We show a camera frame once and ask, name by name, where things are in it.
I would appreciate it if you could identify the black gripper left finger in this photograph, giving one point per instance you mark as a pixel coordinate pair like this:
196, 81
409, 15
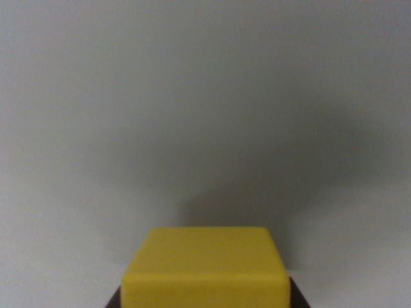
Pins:
114, 301

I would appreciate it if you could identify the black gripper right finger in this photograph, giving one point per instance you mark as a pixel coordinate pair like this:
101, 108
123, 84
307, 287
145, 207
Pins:
298, 296

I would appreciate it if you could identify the grey plastic bin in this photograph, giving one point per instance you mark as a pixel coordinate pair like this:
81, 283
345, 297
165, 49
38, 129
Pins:
160, 96

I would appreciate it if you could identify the yellow cube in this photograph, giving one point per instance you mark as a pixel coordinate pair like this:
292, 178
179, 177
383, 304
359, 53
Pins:
205, 269

